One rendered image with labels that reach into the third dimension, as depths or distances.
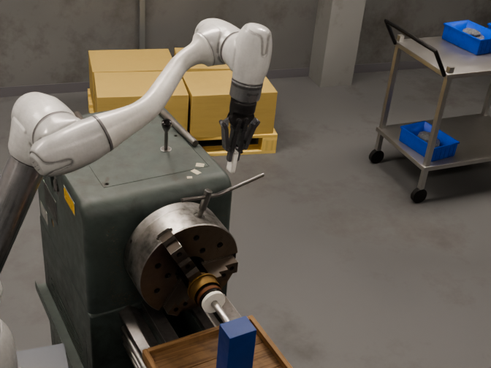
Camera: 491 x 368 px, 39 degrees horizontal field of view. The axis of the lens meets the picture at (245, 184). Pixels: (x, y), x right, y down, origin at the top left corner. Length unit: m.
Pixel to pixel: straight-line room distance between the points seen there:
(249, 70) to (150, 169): 0.48
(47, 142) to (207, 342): 0.78
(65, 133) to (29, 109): 0.16
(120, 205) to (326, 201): 2.55
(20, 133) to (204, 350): 0.80
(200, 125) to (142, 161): 2.46
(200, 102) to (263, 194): 0.73
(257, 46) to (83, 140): 0.53
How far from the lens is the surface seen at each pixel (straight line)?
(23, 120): 1.86
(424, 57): 4.39
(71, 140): 1.72
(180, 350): 2.07
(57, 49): 5.53
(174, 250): 1.92
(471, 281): 4.05
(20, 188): 1.92
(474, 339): 3.69
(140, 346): 2.13
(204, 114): 4.61
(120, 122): 1.76
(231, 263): 2.05
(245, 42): 1.90
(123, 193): 2.05
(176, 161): 2.21
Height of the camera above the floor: 2.37
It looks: 32 degrees down
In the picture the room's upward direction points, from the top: 5 degrees clockwise
